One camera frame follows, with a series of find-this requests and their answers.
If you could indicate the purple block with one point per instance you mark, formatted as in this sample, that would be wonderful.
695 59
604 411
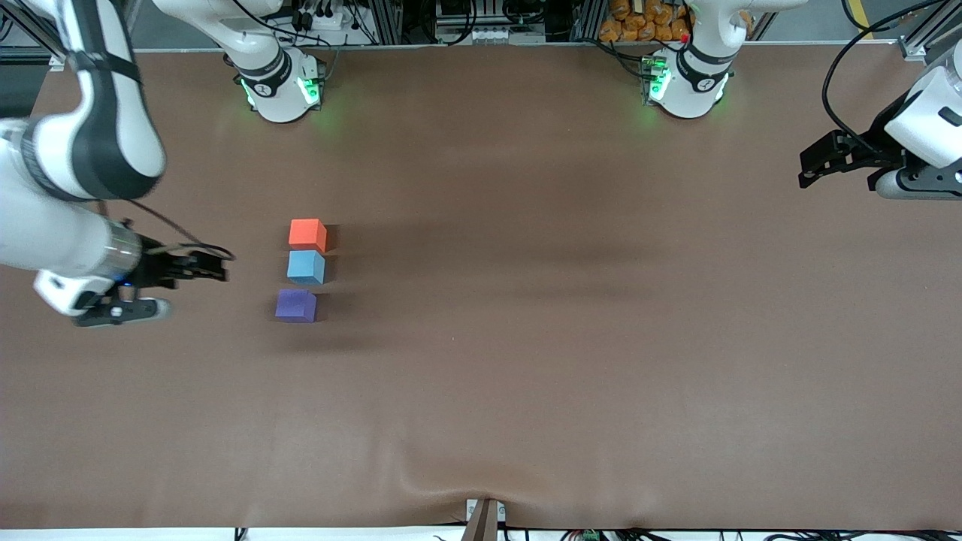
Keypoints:
294 304

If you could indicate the aluminium frame profile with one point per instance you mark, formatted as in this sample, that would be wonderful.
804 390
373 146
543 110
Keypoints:
22 54
913 49

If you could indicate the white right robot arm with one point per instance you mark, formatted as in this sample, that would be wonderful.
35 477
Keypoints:
90 135

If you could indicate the power strip with black plugs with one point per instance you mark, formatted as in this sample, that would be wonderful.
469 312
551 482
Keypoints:
327 19

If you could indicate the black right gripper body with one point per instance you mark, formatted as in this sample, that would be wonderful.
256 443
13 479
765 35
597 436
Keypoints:
156 269

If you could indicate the green terminal connector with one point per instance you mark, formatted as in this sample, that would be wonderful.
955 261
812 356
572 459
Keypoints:
590 536

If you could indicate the bag of orange fruit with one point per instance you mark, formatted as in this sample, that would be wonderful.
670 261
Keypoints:
639 22

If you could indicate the brown table cover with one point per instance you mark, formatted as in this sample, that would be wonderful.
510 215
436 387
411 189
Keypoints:
526 406

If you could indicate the light blue block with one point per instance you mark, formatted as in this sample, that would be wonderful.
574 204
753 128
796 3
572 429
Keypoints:
304 267

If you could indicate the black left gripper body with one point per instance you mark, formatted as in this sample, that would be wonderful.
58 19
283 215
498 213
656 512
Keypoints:
876 149

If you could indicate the white power strip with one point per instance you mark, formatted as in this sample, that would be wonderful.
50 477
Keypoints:
496 34

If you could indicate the orange block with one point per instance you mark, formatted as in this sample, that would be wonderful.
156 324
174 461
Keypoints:
307 235

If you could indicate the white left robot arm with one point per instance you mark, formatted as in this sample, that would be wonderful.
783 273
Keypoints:
695 83

